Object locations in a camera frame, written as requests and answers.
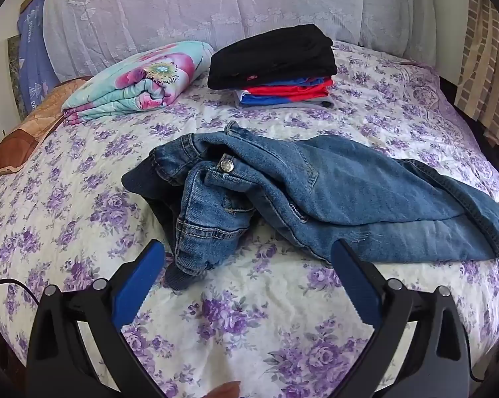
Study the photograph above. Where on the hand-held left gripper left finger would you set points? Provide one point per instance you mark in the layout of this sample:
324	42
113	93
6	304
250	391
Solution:
139	286

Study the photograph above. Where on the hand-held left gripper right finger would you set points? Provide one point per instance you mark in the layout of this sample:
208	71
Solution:
355	286

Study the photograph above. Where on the blue denim pants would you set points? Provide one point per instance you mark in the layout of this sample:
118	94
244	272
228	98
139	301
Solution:
336	186

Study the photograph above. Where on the person's left hand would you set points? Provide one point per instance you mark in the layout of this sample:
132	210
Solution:
226	390

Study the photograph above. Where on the purple floral bed sheet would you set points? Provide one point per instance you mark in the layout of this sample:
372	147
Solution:
87	199

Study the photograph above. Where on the brown pillow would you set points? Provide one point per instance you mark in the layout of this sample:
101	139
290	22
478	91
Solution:
21	132

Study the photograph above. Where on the folded blue garment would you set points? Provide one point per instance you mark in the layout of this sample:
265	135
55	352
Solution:
266	100

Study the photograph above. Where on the folded red garment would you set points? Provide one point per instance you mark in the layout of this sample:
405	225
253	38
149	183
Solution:
287	90

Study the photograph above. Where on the folded floral quilt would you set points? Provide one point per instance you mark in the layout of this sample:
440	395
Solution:
150	78

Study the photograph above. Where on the stack of folded clothes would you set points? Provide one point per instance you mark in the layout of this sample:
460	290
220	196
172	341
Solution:
270	58

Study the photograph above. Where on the beige checked curtain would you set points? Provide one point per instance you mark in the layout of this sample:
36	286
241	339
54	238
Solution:
486	70

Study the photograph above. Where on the blue patterned cloth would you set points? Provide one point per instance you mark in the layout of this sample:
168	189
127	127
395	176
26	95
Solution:
31	49

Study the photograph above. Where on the white lace cover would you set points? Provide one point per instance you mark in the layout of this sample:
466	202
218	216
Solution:
233	0

